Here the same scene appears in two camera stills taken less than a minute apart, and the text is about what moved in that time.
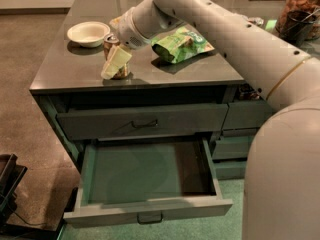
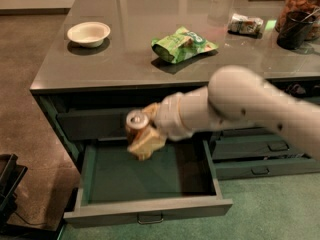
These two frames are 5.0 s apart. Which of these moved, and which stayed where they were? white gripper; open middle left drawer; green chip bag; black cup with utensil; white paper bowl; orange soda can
Moved: white gripper; orange soda can
Stayed: white paper bowl; black cup with utensil; open middle left drawer; green chip bag
